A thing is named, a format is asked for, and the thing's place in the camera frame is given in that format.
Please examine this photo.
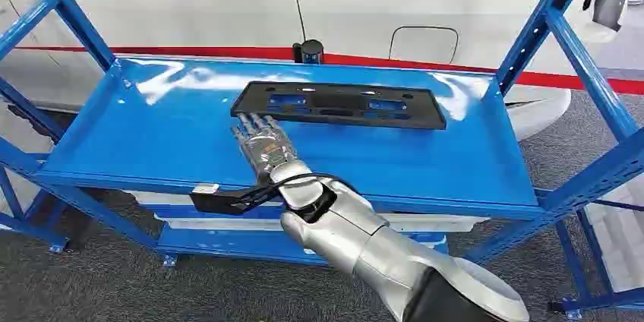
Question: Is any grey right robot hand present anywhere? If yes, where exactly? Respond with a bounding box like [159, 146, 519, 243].
[232, 112, 303, 183]

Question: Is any blue metal shelf board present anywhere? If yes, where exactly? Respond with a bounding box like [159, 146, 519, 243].
[32, 56, 540, 221]

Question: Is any black plastic plate holder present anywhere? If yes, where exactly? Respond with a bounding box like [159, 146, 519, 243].
[230, 80, 448, 131]

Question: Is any low blue shelf board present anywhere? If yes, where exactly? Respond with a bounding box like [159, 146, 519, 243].
[156, 224, 450, 267]

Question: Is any red barrier belt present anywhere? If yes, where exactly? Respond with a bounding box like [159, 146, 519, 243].
[14, 46, 295, 62]
[323, 52, 644, 96]

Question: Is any white car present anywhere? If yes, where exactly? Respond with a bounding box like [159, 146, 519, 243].
[0, 0, 644, 142]

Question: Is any white fuel door flap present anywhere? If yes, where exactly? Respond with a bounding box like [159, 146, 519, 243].
[388, 25, 459, 65]

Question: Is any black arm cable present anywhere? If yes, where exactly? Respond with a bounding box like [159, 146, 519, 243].
[242, 172, 356, 210]

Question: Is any black barrier post head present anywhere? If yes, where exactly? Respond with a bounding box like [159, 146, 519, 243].
[292, 39, 325, 65]

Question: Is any blue metal rack frame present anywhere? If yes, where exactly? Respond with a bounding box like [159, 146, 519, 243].
[0, 0, 644, 320]

